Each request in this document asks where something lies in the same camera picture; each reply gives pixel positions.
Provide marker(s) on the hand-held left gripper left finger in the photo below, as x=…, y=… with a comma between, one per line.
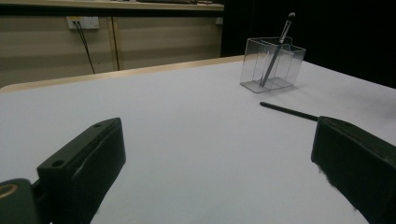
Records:
x=81, y=174

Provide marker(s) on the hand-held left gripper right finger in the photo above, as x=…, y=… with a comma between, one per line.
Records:
x=358, y=165

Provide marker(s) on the black makeup brush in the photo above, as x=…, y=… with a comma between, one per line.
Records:
x=286, y=110
x=285, y=29

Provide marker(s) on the clear plastic organizer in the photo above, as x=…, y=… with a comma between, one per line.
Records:
x=291, y=68

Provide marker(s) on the wooden table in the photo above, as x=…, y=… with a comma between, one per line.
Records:
x=124, y=74

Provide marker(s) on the white table mat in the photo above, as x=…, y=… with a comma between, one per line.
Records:
x=202, y=140

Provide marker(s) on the black horizontal bar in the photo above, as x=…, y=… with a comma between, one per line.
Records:
x=124, y=11

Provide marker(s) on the white wall socket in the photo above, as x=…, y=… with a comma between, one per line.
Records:
x=88, y=22

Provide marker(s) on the small white wall box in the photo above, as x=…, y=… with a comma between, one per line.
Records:
x=219, y=21

